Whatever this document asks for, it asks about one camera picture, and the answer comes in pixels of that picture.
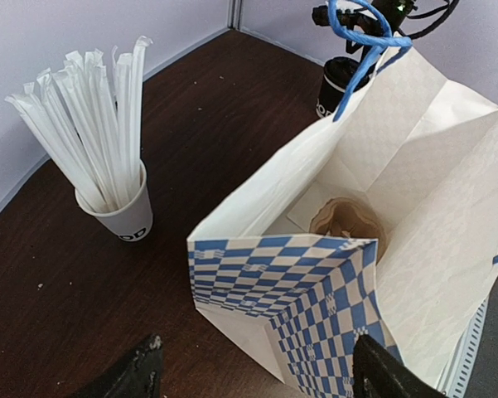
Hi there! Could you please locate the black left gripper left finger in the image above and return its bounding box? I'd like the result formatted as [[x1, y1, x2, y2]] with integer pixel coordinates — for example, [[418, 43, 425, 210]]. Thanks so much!
[[69, 333, 163, 398]]

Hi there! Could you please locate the white cup holding straws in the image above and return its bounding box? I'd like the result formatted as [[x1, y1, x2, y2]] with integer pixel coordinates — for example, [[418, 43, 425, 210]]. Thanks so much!
[[75, 162, 154, 242]]

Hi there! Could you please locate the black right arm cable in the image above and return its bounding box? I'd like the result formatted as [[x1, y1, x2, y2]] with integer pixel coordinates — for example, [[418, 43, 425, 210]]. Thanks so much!
[[397, 0, 461, 41]]

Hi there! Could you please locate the wrapped white straws bundle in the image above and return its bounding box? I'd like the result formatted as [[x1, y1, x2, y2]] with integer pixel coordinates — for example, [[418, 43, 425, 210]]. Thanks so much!
[[5, 36, 152, 214]]

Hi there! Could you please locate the black paper coffee cup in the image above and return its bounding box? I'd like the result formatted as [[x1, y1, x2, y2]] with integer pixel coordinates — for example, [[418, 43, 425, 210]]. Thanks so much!
[[316, 56, 360, 119]]

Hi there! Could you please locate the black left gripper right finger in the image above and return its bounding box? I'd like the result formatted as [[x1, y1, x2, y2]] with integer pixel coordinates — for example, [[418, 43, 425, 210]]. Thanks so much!
[[352, 334, 445, 398]]

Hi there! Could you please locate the blue checkered paper bag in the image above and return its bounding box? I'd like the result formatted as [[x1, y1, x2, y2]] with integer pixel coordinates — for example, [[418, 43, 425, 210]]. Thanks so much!
[[185, 0, 498, 398]]

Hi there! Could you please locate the brown cardboard cup carrier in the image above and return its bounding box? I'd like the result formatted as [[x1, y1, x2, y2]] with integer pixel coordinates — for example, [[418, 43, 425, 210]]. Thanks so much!
[[309, 197, 388, 260]]

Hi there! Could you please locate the right aluminium frame post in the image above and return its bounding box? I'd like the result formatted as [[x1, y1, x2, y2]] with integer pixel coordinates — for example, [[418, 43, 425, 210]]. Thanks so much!
[[227, 0, 243, 31]]

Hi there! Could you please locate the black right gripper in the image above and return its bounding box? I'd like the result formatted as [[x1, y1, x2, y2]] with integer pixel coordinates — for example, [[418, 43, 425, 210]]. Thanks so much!
[[310, 0, 419, 38]]

